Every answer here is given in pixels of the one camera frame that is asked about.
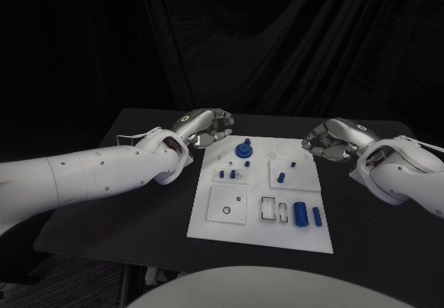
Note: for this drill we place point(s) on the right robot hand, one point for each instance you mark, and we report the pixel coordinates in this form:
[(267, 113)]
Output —
[(346, 134)]

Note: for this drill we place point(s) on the blue gear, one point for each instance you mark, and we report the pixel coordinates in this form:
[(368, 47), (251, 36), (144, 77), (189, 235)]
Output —
[(242, 151)]

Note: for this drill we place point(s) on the thin long blue cylinder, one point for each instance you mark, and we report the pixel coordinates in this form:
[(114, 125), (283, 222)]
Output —
[(317, 216)]

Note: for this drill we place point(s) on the short blue cylinder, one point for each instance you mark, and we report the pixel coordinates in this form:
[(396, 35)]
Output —
[(281, 177)]

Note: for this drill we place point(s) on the thick long blue cylinder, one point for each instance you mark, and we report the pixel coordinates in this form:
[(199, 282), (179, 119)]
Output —
[(300, 214)]

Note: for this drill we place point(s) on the blue block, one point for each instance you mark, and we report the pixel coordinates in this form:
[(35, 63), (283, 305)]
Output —
[(222, 174), (232, 174)]

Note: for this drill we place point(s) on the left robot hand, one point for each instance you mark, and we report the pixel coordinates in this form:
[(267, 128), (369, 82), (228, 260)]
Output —
[(196, 122)]

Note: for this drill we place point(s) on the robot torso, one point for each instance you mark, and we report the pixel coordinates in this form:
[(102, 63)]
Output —
[(277, 288)]

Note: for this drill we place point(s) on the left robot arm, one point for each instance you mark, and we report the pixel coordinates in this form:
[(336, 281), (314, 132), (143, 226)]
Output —
[(69, 175)]

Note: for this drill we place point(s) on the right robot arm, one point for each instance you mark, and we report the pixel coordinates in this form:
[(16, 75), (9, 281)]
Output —
[(398, 178)]

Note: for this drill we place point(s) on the white task board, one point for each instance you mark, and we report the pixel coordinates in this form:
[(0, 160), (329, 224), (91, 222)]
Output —
[(264, 231)]

